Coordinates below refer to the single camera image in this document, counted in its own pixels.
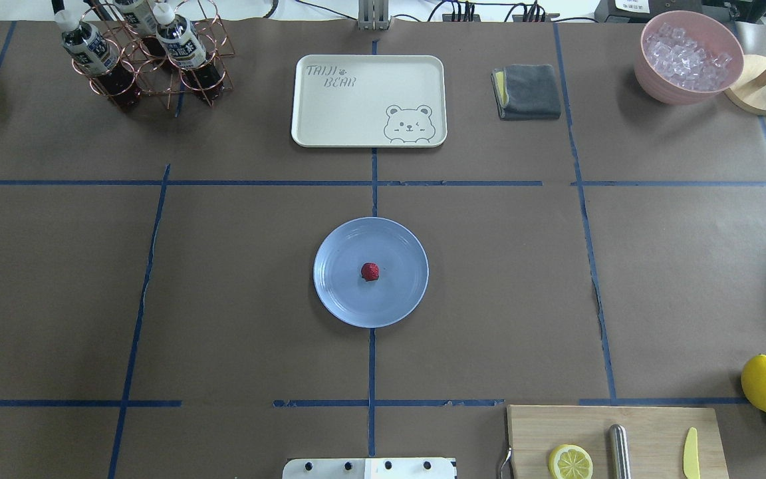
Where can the red strawberry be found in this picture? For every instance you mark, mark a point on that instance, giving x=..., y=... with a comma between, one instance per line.
x=370, y=272

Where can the blue plastic plate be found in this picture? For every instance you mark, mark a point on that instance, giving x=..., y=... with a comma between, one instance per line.
x=404, y=272

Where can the cream bear tray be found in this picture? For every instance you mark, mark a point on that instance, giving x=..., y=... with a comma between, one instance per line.
x=369, y=101

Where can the grey folded cloth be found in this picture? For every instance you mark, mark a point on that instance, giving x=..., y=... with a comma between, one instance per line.
x=526, y=92

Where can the dark drink bottle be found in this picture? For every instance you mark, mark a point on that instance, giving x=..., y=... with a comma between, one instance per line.
x=181, y=41
x=97, y=58
x=139, y=17

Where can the half lemon slice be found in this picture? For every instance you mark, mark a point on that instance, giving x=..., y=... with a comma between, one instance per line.
x=570, y=461

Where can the steel cylinder tool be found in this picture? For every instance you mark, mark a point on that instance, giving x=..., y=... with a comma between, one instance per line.
x=620, y=451

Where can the pink bowl of ice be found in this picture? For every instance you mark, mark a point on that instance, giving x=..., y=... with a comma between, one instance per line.
x=684, y=58

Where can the yellow plastic knife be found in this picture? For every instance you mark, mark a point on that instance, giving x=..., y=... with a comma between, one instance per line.
x=691, y=461

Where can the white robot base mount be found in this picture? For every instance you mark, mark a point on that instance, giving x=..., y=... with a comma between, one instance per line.
x=397, y=467

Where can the copper wire bottle rack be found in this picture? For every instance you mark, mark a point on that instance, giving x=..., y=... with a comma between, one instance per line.
x=142, y=68

